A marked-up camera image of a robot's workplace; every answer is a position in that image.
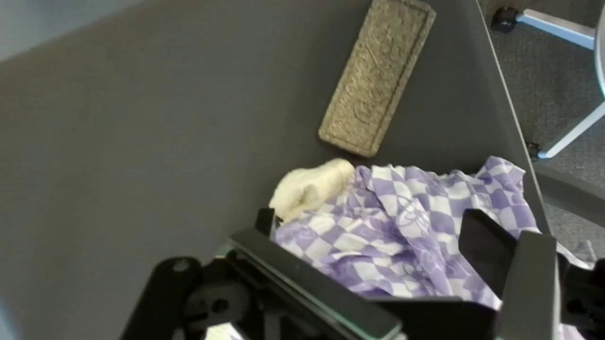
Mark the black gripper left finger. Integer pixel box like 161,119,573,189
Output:
120,206,405,340

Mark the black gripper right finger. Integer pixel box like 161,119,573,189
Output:
460,208,605,340

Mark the cream towel cloth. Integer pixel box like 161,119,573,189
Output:
269,157,356,223

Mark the purple white checked cloth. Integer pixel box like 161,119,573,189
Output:
273,155,598,340

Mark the grey felt whiteboard eraser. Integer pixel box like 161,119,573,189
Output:
318,0,439,159

